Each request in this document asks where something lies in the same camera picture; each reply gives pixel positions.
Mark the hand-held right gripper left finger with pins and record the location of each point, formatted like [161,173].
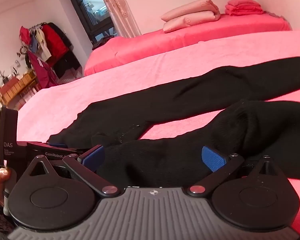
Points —
[95,155]

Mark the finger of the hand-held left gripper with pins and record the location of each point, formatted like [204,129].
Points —
[57,145]

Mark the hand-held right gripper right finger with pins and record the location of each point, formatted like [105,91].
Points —
[212,158]

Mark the black pants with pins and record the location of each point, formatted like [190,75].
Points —
[165,100]

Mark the wooden shelf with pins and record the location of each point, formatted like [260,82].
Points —
[15,87]

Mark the magenta garment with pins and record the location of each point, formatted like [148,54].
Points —
[41,72]

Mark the pink blanket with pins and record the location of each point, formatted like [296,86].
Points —
[115,80]

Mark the black coat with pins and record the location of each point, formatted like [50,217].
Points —
[67,60]

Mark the cream garment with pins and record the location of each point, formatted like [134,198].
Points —
[43,43]

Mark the red jacket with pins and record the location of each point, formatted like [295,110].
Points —
[55,42]

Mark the clothes rack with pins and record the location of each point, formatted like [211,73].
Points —
[43,24]

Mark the red bed sheet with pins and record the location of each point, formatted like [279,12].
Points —
[165,42]

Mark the dark framed window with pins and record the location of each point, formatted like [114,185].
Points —
[90,2]

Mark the pink patterned curtain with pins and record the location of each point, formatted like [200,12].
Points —
[117,5]

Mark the folded red blanket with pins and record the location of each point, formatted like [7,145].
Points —
[243,7]

